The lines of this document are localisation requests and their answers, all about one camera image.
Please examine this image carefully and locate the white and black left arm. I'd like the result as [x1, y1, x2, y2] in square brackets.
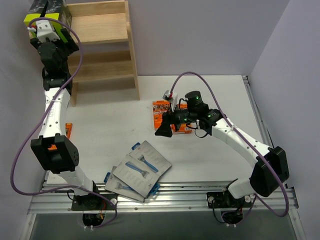
[30, 21, 105, 211]

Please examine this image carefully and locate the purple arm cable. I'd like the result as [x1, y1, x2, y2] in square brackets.
[168, 71, 291, 226]
[9, 17, 118, 229]

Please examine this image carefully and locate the aluminium rail frame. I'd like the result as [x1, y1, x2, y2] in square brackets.
[23, 76, 306, 240]

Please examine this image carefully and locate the orange razor box far left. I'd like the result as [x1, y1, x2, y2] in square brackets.
[65, 123, 73, 139]

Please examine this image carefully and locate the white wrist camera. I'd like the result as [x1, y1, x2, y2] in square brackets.
[162, 90, 178, 112]
[27, 20, 60, 43]

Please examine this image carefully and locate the wooden three-tier shelf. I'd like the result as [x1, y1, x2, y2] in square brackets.
[29, 0, 141, 108]

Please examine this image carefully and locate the grey blue razor pack middle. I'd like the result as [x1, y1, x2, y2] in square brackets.
[113, 154, 159, 198]

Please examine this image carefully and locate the orange razor box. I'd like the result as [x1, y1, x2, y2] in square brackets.
[170, 103, 193, 135]
[152, 100, 170, 130]
[65, 123, 73, 139]

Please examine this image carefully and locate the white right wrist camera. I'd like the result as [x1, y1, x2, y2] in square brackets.
[162, 90, 178, 112]

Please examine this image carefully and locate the grey blue razor pack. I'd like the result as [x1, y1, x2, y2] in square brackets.
[129, 140, 172, 177]
[113, 154, 159, 198]
[104, 166, 145, 203]

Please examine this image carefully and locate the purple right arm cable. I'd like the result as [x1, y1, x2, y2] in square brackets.
[168, 71, 291, 226]

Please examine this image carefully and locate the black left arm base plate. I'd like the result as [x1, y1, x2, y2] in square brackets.
[71, 194, 115, 211]

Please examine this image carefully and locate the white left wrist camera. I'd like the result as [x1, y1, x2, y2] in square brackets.
[27, 20, 60, 43]

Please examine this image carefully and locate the grey blue razor pack upper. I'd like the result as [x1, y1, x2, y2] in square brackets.
[129, 140, 172, 177]

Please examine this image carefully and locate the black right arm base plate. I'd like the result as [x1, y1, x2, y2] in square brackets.
[206, 191, 252, 209]

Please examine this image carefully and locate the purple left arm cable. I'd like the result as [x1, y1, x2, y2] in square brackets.
[9, 17, 118, 229]

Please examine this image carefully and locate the orange razor box right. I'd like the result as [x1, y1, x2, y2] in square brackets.
[170, 103, 193, 135]

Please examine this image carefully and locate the black green razor box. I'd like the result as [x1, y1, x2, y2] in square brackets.
[27, 0, 67, 15]
[23, 12, 72, 43]

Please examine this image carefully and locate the grey blue razor pack lower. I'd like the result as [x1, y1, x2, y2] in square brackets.
[104, 166, 145, 203]

